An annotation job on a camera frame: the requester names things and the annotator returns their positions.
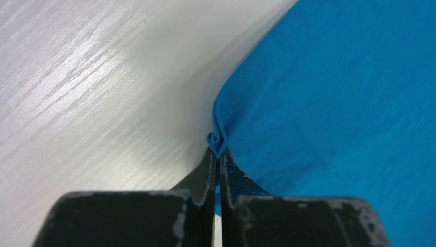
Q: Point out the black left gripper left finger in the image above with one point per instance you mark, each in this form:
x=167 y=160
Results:
x=180 y=216

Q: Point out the bright blue t shirt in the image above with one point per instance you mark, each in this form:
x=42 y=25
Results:
x=339 y=100

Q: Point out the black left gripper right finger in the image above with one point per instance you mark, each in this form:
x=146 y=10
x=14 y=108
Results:
x=253 y=217

